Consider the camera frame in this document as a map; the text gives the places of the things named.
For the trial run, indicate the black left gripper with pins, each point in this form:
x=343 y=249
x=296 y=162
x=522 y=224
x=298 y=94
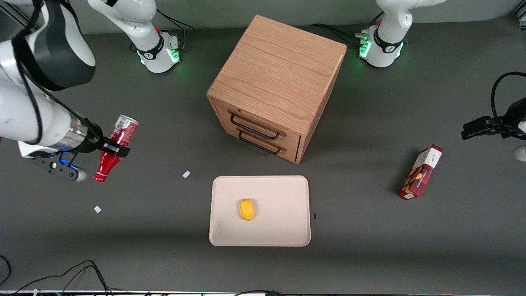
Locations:
x=511 y=124

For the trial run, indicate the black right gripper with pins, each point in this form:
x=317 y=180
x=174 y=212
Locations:
x=93 y=144

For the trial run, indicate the red coke bottle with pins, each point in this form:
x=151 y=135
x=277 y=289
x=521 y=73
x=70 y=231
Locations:
x=125 y=130

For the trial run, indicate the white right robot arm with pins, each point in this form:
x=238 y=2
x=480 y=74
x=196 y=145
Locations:
x=24 y=107

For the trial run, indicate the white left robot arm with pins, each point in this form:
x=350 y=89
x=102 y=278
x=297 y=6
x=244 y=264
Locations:
x=386 y=37

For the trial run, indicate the beige rectangular tray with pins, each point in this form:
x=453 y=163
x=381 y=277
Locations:
x=279 y=213

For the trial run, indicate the red snack box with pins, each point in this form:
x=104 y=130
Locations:
x=419 y=174

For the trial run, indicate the yellow lemon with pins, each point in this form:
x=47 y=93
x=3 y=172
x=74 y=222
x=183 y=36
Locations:
x=246 y=209

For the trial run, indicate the wooden drawer cabinet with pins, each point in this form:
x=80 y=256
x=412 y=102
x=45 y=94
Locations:
x=279 y=70

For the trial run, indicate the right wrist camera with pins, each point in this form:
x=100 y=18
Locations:
x=57 y=166

